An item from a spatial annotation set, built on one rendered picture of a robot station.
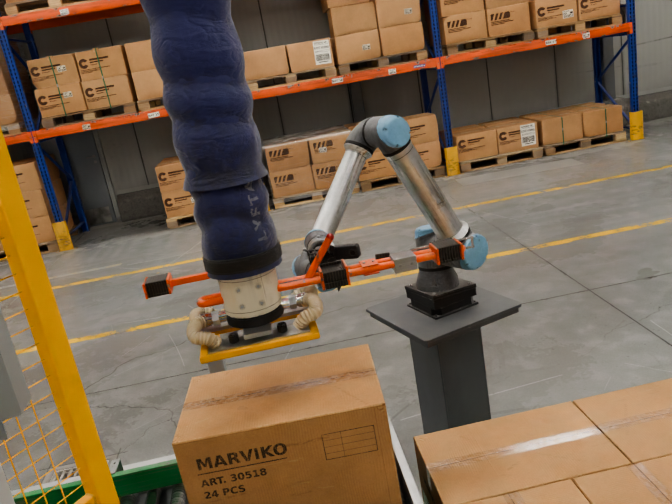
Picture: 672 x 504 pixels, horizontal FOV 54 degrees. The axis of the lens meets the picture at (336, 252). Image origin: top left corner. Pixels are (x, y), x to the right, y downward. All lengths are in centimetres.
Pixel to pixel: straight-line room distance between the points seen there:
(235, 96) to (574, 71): 988
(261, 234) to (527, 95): 949
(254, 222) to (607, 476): 130
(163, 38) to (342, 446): 119
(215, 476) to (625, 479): 120
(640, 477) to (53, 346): 167
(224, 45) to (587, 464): 164
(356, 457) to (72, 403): 80
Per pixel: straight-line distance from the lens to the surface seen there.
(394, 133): 239
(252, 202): 179
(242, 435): 189
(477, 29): 945
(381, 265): 194
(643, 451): 235
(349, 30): 905
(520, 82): 1104
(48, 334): 154
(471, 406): 308
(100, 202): 1068
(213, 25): 176
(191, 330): 190
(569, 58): 1135
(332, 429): 189
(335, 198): 245
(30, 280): 151
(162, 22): 177
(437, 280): 282
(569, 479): 222
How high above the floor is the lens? 188
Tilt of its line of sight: 17 degrees down
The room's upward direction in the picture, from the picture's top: 10 degrees counter-clockwise
